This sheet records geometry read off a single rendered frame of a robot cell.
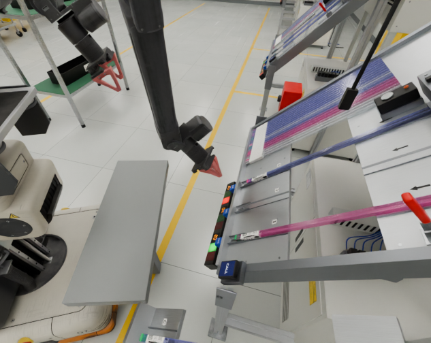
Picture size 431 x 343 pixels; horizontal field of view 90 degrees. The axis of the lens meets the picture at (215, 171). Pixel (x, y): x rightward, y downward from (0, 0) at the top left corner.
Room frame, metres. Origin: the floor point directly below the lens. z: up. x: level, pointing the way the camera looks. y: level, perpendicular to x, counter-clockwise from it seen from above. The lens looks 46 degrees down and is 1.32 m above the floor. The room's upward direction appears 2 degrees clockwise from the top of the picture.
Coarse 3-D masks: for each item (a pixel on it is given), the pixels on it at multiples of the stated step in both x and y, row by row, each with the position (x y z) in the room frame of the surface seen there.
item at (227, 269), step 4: (224, 264) 0.20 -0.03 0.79; (228, 264) 0.19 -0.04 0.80; (232, 264) 0.19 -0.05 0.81; (224, 268) 0.19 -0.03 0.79; (228, 268) 0.18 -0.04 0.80; (232, 268) 0.18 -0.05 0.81; (220, 272) 0.18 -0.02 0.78; (224, 272) 0.18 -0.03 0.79; (228, 272) 0.17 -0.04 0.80; (232, 272) 0.17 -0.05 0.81
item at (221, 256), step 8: (248, 136) 0.79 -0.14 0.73; (248, 144) 0.72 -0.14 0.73; (240, 168) 0.58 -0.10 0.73; (240, 176) 0.54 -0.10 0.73; (240, 184) 0.50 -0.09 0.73; (240, 192) 0.47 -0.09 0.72; (232, 200) 0.43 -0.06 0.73; (232, 208) 0.39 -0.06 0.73; (232, 216) 0.37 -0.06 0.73; (232, 224) 0.34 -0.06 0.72; (224, 232) 0.31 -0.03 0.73; (224, 240) 0.28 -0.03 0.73; (224, 248) 0.26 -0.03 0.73; (224, 256) 0.24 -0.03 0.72; (216, 264) 0.22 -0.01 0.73
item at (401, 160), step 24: (408, 48) 0.72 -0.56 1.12; (408, 72) 0.60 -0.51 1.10; (360, 120) 0.51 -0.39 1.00; (384, 120) 0.46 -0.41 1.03; (360, 144) 0.42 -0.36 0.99; (384, 144) 0.39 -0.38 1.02; (408, 144) 0.36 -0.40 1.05; (384, 168) 0.32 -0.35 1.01; (408, 168) 0.30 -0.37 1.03; (384, 192) 0.27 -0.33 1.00; (384, 216) 0.22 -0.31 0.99; (408, 216) 0.20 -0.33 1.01; (384, 240) 0.17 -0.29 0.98; (408, 240) 0.16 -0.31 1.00
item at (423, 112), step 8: (416, 112) 0.43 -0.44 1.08; (424, 112) 0.42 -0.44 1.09; (400, 120) 0.42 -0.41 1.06; (408, 120) 0.42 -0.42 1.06; (376, 128) 0.44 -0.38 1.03; (384, 128) 0.43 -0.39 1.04; (392, 128) 0.42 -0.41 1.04; (360, 136) 0.44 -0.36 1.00; (368, 136) 0.43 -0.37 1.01; (336, 144) 0.45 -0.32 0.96; (344, 144) 0.44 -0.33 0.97; (320, 152) 0.45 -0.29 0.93; (328, 152) 0.45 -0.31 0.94; (296, 160) 0.47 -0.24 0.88; (304, 160) 0.46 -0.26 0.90; (280, 168) 0.48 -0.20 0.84; (288, 168) 0.47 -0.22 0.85
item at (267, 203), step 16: (272, 160) 0.55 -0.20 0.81; (288, 160) 0.51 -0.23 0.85; (272, 176) 0.47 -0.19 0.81; (288, 176) 0.44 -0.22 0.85; (256, 192) 0.44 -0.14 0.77; (272, 192) 0.40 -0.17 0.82; (288, 192) 0.37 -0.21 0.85; (240, 208) 0.40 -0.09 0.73; (256, 208) 0.37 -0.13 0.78; (272, 208) 0.34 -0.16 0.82; (288, 208) 0.32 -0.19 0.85; (240, 224) 0.33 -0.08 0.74; (256, 224) 0.31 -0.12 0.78; (272, 224) 0.29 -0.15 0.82; (288, 224) 0.27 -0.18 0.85; (256, 240) 0.26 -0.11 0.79; (272, 240) 0.24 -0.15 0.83; (288, 240) 0.23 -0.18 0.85; (240, 256) 0.23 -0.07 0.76; (256, 256) 0.22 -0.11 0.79; (272, 256) 0.20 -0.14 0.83; (288, 256) 0.19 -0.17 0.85
